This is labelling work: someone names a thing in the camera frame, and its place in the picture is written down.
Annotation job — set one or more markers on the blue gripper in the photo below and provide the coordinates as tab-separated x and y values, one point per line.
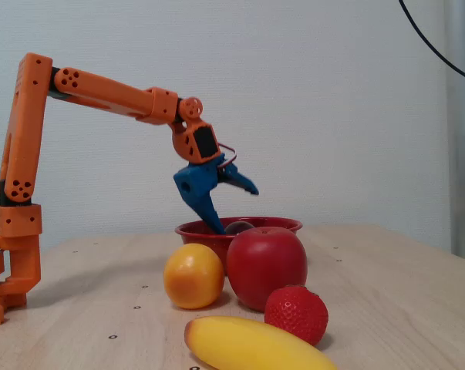
198	184

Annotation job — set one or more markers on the dark purple plum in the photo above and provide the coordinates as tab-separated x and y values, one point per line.
238	226

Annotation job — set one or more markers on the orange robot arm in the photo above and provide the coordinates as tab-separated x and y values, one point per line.
24	135

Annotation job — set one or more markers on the red speckled bowl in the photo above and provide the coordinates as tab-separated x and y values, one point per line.
195	235

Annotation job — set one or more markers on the red apple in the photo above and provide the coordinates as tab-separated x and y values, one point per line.
267	266

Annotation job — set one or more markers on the orange yellow round fruit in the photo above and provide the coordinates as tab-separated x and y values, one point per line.
193	275

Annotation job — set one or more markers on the red strawberry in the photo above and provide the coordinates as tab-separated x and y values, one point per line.
295	314

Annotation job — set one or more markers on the yellow banana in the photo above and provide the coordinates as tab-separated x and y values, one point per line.
247	345

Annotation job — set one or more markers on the grey metal pole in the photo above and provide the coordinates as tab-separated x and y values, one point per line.
459	162

